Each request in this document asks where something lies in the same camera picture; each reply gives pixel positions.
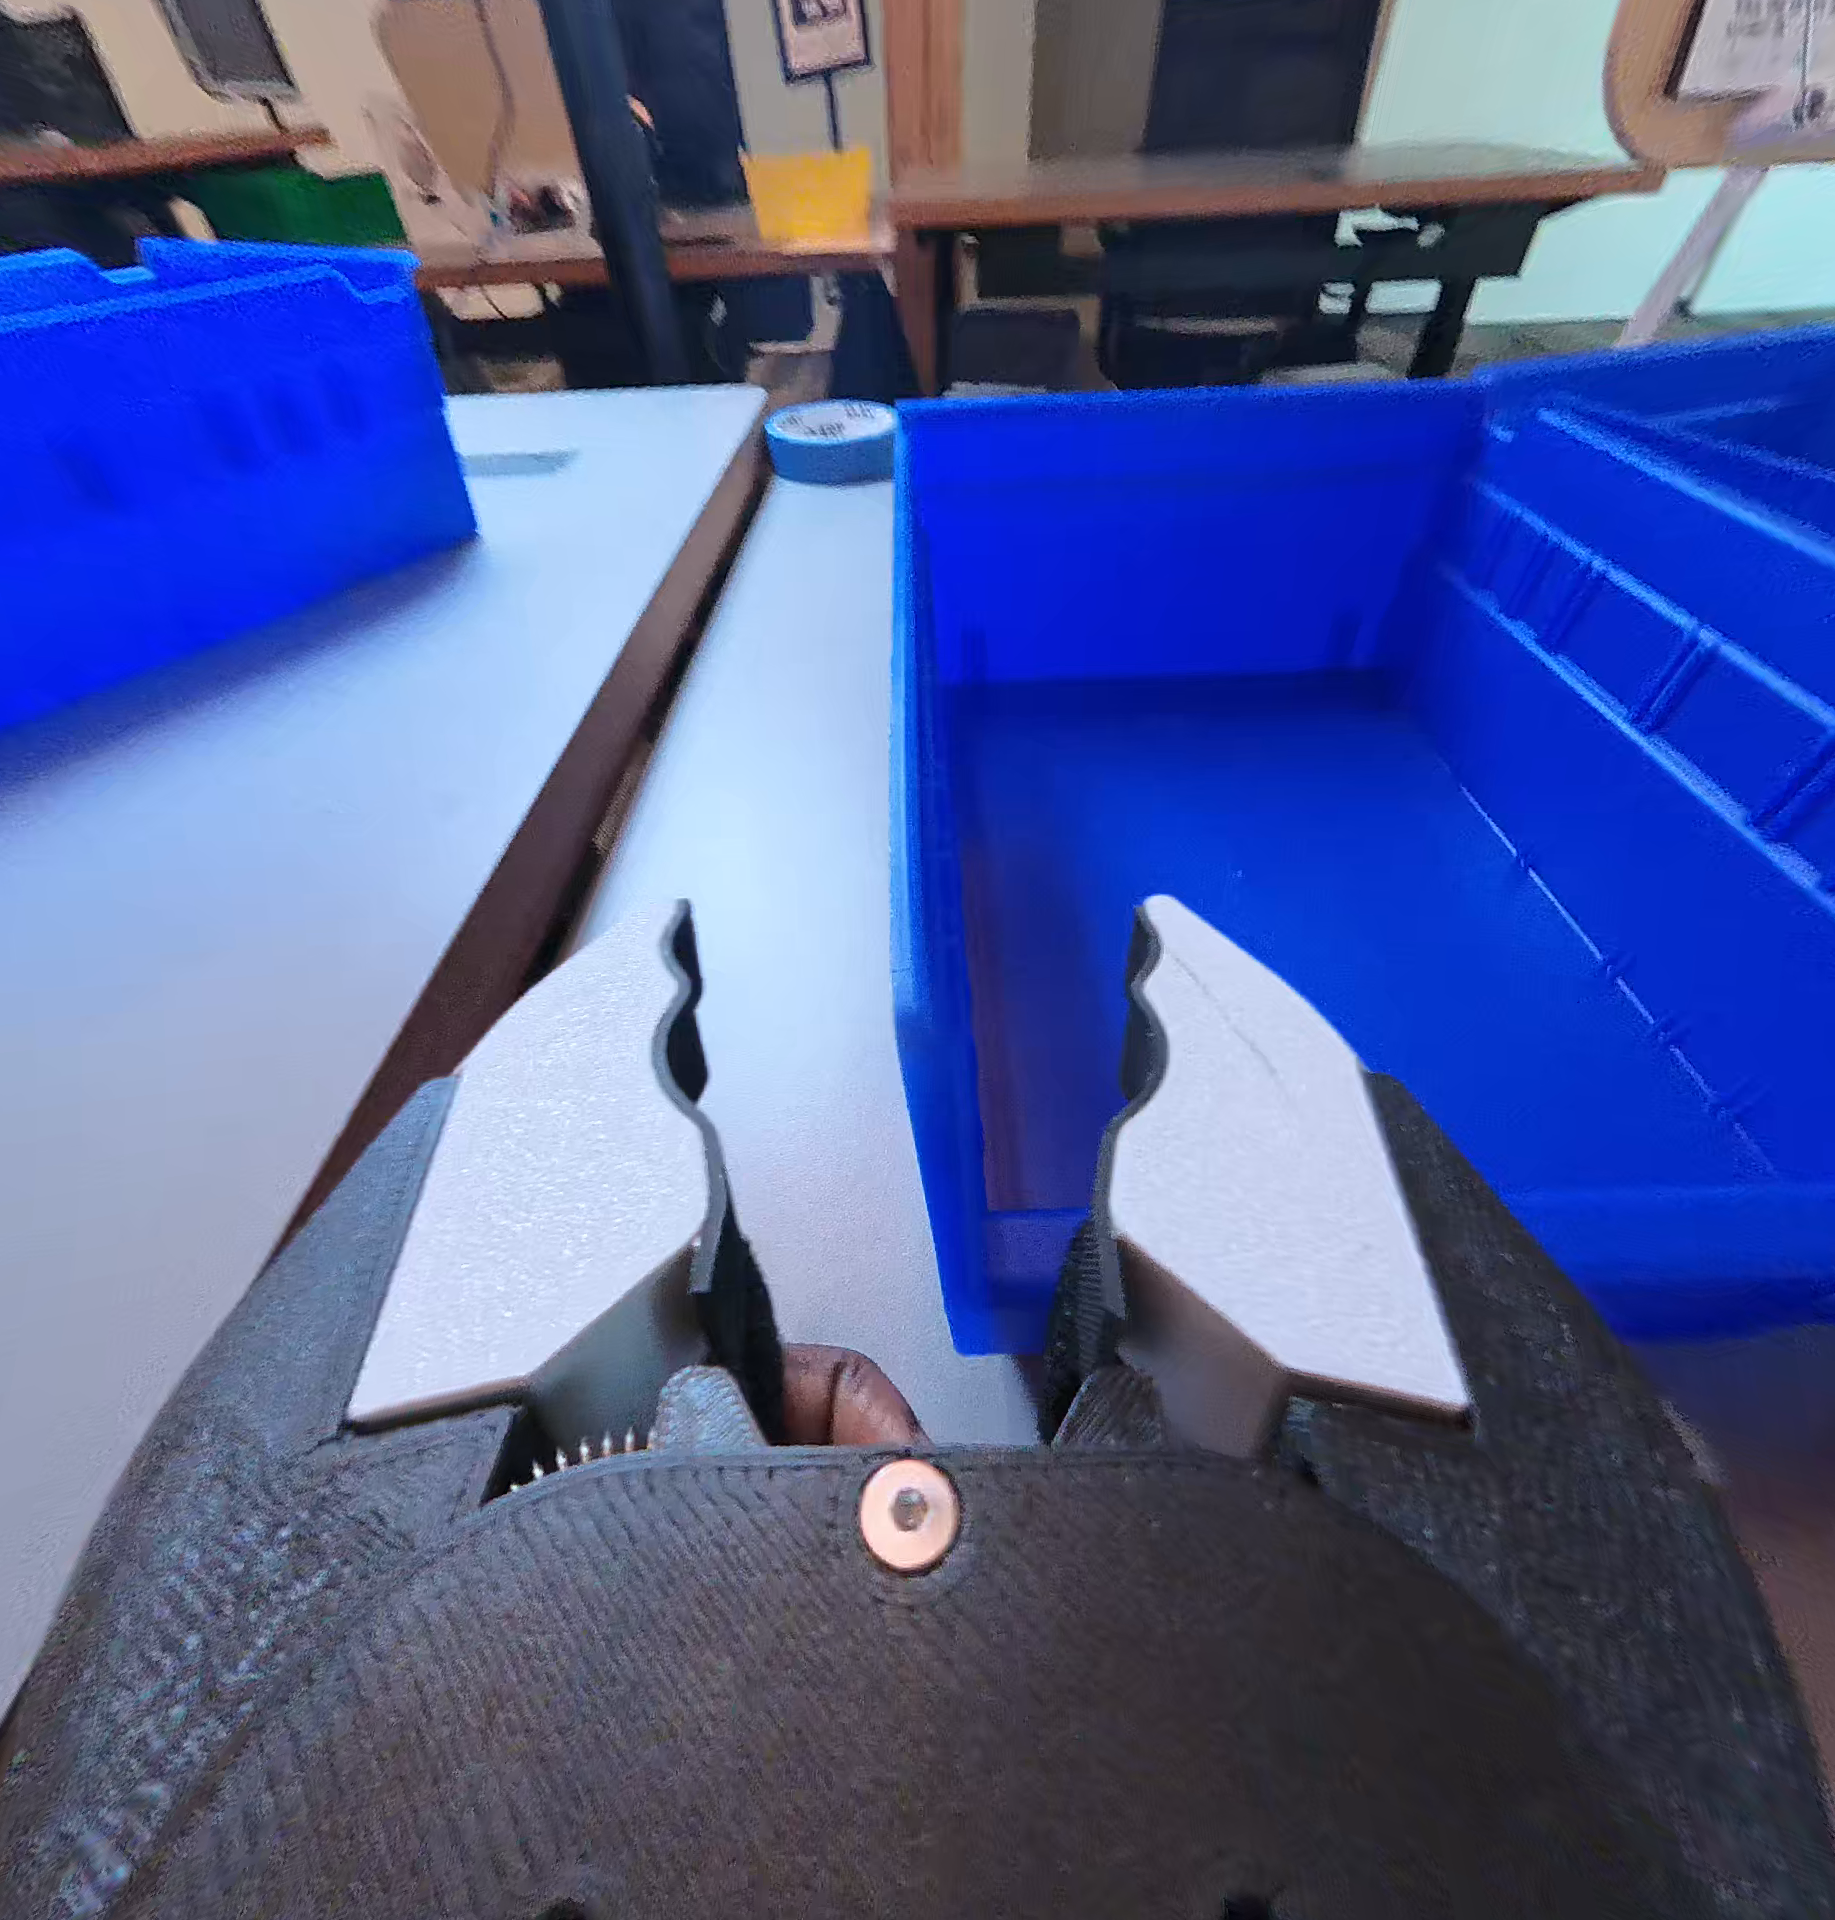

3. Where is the wooden instruction board stand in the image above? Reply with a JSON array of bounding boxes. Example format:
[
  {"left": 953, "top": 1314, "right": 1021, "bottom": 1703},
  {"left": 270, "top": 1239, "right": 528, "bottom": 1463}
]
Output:
[{"left": 1603, "top": 0, "right": 1835, "bottom": 347}]

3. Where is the wooden post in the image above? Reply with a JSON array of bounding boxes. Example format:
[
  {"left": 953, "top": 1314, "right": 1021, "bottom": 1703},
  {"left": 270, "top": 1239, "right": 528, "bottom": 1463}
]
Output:
[{"left": 885, "top": 0, "right": 967, "bottom": 392}]

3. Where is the long wooden table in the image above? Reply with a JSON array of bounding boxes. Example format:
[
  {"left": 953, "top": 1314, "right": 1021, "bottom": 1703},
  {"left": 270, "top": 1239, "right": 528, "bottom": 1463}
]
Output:
[{"left": 0, "top": 127, "right": 895, "bottom": 296}]

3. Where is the grey power adapter box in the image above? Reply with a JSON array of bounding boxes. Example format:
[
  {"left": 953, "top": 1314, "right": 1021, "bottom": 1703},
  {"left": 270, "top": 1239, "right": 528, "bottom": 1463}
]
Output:
[{"left": 947, "top": 299, "right": 1087, "bottom": 392}]

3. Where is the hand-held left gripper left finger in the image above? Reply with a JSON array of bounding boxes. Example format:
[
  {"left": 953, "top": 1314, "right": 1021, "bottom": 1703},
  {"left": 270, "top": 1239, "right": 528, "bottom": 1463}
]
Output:
[{"left": 344, "top": 900, "right": 745, "bottom": 1432}]

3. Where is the black and white marker sign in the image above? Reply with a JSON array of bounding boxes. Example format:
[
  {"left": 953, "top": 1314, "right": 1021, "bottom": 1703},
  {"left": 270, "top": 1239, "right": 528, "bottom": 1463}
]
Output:
[{"left": 771, "top": 0, "right": 874, "bottom": 150}]

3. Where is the cardboard sheet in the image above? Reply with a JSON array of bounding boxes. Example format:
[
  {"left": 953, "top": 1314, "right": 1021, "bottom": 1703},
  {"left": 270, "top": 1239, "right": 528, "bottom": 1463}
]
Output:
[{"left": 374, "top": 0, "right": 560, "bottom": 195}]

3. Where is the blue tape roll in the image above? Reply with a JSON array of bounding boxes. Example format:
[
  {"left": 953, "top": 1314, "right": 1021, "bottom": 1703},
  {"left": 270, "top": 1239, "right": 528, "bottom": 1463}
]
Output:
[{"left": 765, "top": 396, "right": 900, "bottom": 484}]

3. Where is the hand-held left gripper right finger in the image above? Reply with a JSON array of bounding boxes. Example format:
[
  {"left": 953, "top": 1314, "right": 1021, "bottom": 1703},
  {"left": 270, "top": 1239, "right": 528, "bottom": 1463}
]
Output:
[{"left": 1091, "top": 892, "right": 1475, "bottom": 1463}]

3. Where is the grey tablet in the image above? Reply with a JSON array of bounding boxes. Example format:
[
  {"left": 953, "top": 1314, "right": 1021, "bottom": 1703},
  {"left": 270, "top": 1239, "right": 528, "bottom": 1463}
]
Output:
[{"left": 151, "top": 0, "right": 296, "bottom": 102}]

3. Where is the black office chair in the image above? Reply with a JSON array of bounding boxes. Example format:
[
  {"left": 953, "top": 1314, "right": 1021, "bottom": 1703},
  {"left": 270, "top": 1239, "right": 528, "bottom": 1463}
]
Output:
[
  {"left": 1098, "top": 0, "right": 1384, "bottom": 384},
  {"left": 0, "top": 16, "right": 141, "bottom": 144}
]

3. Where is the wood edged table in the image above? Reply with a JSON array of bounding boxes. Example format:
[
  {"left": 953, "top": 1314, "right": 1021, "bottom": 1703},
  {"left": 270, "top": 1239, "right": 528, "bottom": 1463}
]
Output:
[{"left": 888, "top": 141, "right": 1667, "bottom": 384}]

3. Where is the green plastic bin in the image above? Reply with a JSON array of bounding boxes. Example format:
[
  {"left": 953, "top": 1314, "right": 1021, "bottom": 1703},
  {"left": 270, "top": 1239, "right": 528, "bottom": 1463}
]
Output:
[{"left": 180, "top": 166, "right": 408, "bottom": 251}]

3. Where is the blue plastic bin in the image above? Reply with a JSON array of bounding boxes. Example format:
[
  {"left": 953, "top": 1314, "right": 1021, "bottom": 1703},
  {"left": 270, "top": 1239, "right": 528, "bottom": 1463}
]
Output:
[
  {"left": 1480, "top": 315, "right": 1835, "bottom": 558},
  {"left": 888, "top": 376, "right": 1835, "bottom": 1359},
  {"left": 0, "top": 237, "right": 479, "bottom": 752}
]

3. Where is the person's left hand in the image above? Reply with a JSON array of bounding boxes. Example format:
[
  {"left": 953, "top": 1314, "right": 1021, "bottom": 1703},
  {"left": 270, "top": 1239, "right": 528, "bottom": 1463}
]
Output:
[{"left": 778, "top": 1339, "right": 929, "bottom": 1449}]

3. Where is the yellow plastic bin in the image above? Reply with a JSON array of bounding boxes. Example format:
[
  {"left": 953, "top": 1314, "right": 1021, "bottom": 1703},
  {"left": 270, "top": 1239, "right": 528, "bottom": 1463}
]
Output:
[{"left": 742, "top": 144, "right": 877, "bottom": 247}]

